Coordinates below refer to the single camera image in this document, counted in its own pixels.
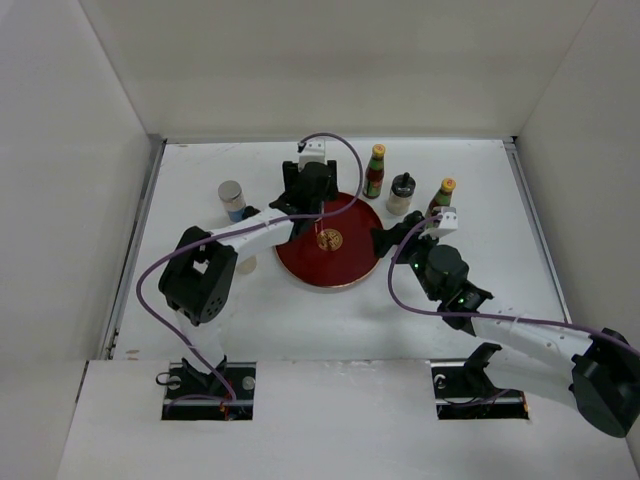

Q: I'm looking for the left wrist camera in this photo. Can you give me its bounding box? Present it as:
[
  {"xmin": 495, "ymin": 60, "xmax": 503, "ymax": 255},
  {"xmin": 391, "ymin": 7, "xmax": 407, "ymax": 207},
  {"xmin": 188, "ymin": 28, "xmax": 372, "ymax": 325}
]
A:
[{"xmin": 297, "ymin": 139, "xmax": 326, "ymax": 170}]

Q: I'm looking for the black-top grinder bottle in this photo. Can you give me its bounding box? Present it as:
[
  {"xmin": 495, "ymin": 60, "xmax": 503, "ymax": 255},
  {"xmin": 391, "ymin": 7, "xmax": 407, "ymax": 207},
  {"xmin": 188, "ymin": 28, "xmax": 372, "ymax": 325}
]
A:
[{"xmin": 236, "ymin": 256, "xmax": 257, "ymax": 275}]

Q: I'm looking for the red round tray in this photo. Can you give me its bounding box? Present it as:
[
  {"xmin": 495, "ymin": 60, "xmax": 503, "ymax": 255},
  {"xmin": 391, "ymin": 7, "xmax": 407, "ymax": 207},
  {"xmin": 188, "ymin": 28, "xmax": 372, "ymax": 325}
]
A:
[{"xmin": 275, "ymin": 193, "xmax": 382, "ymax": 288}]

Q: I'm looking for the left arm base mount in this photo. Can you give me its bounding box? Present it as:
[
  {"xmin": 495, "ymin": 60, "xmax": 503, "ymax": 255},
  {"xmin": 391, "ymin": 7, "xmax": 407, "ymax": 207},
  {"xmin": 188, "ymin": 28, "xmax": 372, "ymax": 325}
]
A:
[{"xmin": 155, "ymin": 358, "xmax": 257, "ymax": 421}]

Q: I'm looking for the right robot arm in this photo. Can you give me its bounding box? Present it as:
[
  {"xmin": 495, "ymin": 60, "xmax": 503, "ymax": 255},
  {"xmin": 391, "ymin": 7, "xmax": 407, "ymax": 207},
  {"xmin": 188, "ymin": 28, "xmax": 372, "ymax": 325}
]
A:
[{"xmin": 370, "ymin": 207, "xmax": 639, "ymax": 438}]

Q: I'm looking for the left green-label sauce bottle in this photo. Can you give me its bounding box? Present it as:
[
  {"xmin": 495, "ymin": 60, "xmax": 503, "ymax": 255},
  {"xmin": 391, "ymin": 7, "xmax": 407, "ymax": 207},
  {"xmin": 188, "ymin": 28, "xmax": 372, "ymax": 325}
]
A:
[{"xmin": 362, "ymin": 144, "xmax": 386, "ymax": 199}]

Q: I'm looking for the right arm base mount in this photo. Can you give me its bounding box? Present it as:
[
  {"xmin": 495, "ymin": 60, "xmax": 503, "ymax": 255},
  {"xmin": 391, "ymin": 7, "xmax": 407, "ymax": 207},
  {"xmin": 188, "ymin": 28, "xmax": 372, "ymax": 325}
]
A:
[{"xmin": 431, "ymin": 361, "xmax": 529, "ymax": 421}]

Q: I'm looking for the purple cable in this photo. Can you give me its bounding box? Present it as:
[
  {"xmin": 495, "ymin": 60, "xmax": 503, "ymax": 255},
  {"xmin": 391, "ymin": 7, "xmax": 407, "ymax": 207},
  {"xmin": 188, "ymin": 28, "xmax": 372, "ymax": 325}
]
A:
[
  {"xmin": 137, "ymin": 132, "xmax": 363, "ymax": 419},
  {"xmin": 387, "ymin": 213, "xmax": 640, "ymax": 346}
]

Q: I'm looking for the far black-lid seasoning jar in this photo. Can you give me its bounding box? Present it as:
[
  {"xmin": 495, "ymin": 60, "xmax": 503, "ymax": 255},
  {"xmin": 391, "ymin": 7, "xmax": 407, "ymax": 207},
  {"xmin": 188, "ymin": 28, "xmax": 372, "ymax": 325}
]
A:
[{"xmin": 386, "ymin": 172, "xmax": 416, "ymax": 216}]

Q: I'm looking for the green-label sauce bottle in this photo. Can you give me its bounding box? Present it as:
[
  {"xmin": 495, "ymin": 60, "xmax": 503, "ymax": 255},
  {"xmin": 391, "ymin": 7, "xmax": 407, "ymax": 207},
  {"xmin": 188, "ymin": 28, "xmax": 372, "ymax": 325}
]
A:
[
  {"xmin": 425, "ymin": 177, "xmax": 456, "ymax": 217},
  {"xmin": 362, "ymin": 144, "xmax": 386, "ymax": 199}
]

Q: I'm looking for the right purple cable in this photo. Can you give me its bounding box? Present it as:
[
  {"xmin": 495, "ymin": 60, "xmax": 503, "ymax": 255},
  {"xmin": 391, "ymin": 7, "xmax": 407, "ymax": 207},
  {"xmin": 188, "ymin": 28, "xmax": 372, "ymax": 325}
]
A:
[{"xmin": 387, "ymin": 213, "xmax": 640, "ymax": 346}]

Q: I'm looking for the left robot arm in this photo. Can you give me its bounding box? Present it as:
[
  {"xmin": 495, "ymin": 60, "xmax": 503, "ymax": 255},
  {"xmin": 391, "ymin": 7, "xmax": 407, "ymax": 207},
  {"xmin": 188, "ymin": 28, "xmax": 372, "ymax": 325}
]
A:
[{"xmin": 158, "ymin": 160, "xmax": 338, "ymax": 399}]

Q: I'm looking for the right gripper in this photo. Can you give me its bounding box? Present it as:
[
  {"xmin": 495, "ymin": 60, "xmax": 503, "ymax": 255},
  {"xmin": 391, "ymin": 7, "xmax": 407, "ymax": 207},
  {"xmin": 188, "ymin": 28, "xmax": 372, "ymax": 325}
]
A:
[{"xmin": 370, "ymin": 223, "xmax": 447, "ymax": 302}]

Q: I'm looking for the right green-label sauce bottle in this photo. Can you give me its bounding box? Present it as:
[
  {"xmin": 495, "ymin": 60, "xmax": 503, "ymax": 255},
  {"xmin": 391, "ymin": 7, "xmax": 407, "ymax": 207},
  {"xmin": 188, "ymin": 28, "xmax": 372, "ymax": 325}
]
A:
[{"xmin": 425, "ymin": 177, "xmax": 456, "ymax": 217}]

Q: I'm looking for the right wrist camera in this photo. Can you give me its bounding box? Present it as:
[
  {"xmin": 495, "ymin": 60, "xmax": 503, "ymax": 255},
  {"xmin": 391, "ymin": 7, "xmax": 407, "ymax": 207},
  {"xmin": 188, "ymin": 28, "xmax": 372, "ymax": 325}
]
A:
[{"xmin": 420, "ymin": 206, "xmax": 458, "ymax": 240}]

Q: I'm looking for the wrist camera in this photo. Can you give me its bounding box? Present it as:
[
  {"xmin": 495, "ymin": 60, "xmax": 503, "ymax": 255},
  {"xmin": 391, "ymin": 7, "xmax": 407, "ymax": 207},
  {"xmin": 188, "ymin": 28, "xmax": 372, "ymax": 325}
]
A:
[
  {"xmin": 420, "ymin": 206, "xmax": 458, "ymax": 240},
  {"xmin": 297, "ymin": 139, "xmax": 326, "ymax": 170}
]

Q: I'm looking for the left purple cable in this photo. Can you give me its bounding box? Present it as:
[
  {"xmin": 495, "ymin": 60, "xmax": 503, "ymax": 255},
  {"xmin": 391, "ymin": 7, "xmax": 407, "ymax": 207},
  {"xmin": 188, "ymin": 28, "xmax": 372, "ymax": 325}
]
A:
[{"xmin": 137, "ymin": 132, "xmax": 363, "ymax": 419}]

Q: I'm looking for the white bead jar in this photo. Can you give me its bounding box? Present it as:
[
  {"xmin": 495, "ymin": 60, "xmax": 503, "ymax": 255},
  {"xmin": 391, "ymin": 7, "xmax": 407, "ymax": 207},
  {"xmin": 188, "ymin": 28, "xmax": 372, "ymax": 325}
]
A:
[{"xmin": 218, "ymin": 180, "xmax": 246, "ymax": 223}]

